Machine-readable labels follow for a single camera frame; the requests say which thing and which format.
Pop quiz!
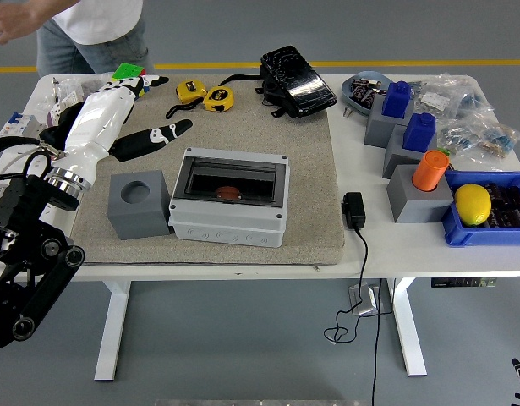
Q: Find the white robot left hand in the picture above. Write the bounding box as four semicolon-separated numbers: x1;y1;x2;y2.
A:
52;74;194;187

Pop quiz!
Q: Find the person's right hand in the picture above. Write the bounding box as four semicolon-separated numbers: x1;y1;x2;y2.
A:
0;3;25;46

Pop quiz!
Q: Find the grey holder block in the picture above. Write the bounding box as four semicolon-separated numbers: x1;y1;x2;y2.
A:
364;95;415;149
386;164;455;224
381;124;438;180
107;170;174;241

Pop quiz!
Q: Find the grey electrical box clear lid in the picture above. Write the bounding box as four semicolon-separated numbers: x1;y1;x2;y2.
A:
167;146;292;250

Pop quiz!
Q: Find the black cloth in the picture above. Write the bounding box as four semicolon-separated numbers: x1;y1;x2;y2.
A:
39;101;85;147

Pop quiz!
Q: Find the clear bag of small parts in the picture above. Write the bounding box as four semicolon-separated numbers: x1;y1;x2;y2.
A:
56;74;115;111

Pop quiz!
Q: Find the large colourful puzzle cube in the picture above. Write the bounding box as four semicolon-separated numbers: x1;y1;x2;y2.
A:
112;63;153;101

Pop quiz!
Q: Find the white circuit breaker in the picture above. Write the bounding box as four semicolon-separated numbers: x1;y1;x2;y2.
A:
0;112;45;140

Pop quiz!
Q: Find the person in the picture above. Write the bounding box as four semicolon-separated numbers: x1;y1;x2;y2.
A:
35;0;155;77

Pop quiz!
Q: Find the yellow tape measure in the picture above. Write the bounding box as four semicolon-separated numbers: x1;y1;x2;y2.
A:
202;85;235;113
165;80;209;120

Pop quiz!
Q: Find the black table control panel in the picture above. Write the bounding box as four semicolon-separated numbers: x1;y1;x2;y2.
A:
431;277;497;288

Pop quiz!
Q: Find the white table leg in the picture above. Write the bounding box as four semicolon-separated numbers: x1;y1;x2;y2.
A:
93;278;132;381
386;277;428;377

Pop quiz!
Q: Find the blue plastic bin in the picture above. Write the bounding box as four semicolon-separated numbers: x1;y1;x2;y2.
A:
441;170;520;249

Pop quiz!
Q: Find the yellow lemon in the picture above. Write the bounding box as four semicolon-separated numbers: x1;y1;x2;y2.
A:
454;184;493;227

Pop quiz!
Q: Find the grey-brown mat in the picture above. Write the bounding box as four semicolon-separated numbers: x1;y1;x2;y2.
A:
68;74;346;266

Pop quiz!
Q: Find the clear bag of mixed parts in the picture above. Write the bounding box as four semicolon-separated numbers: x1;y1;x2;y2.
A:
435;112;520;164

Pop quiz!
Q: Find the blue-grey shallow dish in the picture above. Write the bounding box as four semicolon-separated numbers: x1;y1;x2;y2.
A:
341;70;396;116

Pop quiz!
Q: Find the blue bottle-shaped block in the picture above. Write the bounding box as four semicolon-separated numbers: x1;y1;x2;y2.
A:
381;80;415;118
402;112;437;153

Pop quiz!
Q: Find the clear bag of blue parts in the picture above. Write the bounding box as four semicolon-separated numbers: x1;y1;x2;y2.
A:
452;75;497;126

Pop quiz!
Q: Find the clear bag with white label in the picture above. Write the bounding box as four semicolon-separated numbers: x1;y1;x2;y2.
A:
411;74;462;119

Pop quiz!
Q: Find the silver metal bracket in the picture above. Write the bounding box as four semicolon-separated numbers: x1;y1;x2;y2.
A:
348;285;379;317

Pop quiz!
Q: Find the black glossy case with strap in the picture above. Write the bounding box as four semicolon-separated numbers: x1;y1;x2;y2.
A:
220;45;338;119

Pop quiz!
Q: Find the black power adapter with cord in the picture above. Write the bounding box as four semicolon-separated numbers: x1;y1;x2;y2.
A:
324;192;396;406

